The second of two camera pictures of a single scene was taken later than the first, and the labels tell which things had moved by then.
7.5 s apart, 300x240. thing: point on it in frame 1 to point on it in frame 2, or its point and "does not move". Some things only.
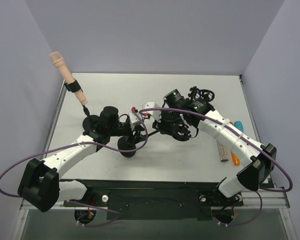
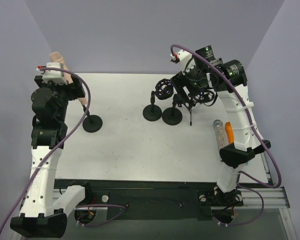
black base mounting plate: (142, 200) does not move
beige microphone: (57, 59) does not move
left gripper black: (134, 135) to (78, 88)
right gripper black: (157, 125) to (180, 81)
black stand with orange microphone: (126, 144) to (164, 90)
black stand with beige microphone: (90, 123) does not move
